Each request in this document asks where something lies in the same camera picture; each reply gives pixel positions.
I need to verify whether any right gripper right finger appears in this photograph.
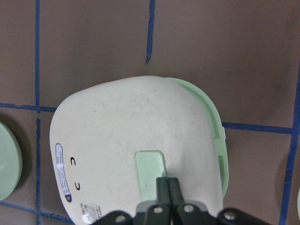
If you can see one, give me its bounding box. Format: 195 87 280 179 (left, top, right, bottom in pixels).
167 178 268 225

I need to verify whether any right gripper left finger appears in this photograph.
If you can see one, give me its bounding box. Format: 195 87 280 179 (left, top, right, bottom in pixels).
93 178 171 225

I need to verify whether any white rice cooker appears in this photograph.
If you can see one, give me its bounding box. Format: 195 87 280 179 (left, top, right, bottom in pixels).
49 76 229 225

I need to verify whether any right green plate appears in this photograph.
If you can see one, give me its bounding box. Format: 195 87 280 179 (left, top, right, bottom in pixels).
0 123 23 200

